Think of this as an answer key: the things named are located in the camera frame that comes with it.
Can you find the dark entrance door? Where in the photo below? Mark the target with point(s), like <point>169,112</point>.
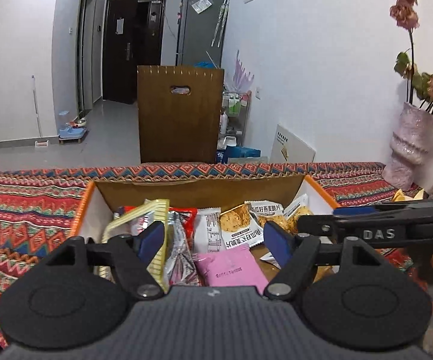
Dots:
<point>133,37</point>

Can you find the silver yellow striped snack bag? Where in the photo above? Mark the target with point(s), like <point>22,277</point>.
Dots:
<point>156,210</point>

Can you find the orange crisps snack packet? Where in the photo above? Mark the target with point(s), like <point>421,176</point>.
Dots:
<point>298,207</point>

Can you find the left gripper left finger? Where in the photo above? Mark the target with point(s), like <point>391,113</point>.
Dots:
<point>128,258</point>

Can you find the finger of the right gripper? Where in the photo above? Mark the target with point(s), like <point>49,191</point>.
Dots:
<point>379,228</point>
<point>420,209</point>

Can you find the brown cardboard carton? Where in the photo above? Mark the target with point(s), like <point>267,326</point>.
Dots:
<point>179,109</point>

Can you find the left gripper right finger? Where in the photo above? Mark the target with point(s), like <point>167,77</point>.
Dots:
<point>296,256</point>

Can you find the pink textured vase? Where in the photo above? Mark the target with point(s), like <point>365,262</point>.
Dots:
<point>410,144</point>

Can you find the dried pink roses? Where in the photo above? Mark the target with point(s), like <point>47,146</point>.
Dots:
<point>422,45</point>

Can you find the white biscuit snack packet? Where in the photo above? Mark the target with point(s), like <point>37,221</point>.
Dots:
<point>238,227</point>

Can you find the grey refrigerator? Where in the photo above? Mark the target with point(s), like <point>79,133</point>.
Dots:
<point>201,32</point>

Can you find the pink snack pack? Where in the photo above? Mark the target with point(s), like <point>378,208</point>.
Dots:
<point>230,268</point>

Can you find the red cardboard snack box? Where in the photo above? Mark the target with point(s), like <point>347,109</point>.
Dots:
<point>102,198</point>

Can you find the blue pet feeder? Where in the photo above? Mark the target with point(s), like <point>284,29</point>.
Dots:
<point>71,130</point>

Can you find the patterned red tablecloth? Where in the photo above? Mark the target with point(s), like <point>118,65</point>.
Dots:
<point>40,208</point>

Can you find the red foil snack bag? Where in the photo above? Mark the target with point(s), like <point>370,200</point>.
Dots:
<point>187,217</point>

